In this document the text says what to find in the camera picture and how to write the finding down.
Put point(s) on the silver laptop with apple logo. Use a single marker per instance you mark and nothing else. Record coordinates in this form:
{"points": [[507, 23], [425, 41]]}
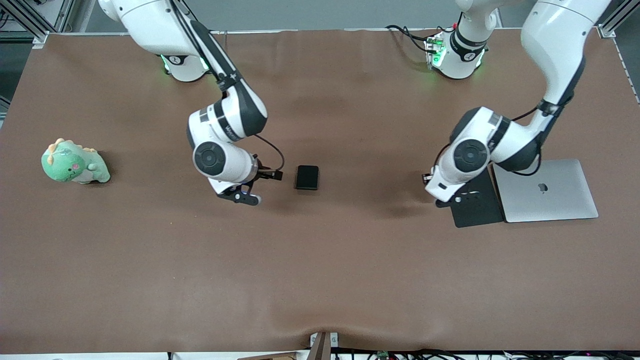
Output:
{"points": [[550, 200]]}

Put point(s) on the brown table edge bracket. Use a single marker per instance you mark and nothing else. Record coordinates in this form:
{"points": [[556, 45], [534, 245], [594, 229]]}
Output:
{"points": [[322, 350]]}

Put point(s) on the brown table cover mat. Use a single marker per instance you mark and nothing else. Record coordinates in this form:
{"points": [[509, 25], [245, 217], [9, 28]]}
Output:
{"points": [[300, 275]]}

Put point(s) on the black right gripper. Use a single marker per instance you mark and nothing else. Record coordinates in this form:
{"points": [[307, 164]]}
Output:
{"points": [[263, 175]]}

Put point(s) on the black mouse pad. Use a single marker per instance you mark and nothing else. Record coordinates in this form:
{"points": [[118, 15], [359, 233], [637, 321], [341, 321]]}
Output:
{"points": [[480, 215]]}

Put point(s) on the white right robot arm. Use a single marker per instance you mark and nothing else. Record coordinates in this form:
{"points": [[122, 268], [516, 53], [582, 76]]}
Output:
{"points": [[220, 160]]}

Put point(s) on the green dinosaur plush toy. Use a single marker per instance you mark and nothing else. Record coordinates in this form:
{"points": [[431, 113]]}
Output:
{"points": [[65, 165]]}

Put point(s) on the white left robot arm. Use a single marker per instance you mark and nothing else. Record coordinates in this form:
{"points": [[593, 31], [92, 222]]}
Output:
{"points": [[470, 155]]}

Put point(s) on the black phone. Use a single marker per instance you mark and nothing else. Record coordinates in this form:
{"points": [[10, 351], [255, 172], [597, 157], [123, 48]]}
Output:
{"points": [[307, 178]]}

